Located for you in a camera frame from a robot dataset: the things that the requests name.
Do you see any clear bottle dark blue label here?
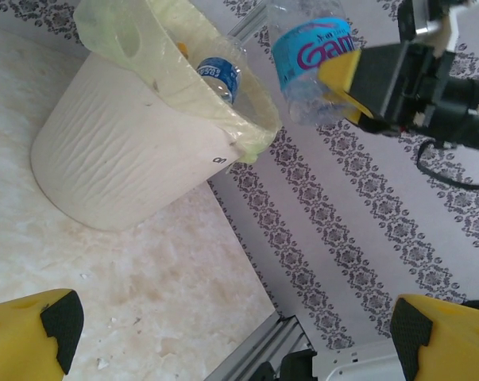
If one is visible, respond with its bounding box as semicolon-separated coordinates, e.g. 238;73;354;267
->
194;34;249;108

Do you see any pale green bin liner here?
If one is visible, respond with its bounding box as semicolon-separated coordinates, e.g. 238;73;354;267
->
72;0;283;164

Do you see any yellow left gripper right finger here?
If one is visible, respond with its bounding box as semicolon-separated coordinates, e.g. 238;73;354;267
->
388;293;479;381

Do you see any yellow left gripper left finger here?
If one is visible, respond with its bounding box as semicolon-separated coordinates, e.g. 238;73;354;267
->
0;288;85;381

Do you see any wide aluminium base rail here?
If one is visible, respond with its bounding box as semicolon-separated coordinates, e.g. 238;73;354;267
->
205;313;318;381

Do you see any clear bottle light blue label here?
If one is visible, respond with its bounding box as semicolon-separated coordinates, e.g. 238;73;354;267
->
265;0;363;127

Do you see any white ribbed bin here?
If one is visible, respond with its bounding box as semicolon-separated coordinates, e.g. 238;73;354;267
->
29;51;240;233

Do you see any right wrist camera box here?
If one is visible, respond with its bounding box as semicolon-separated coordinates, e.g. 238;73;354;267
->
396;0;473;56

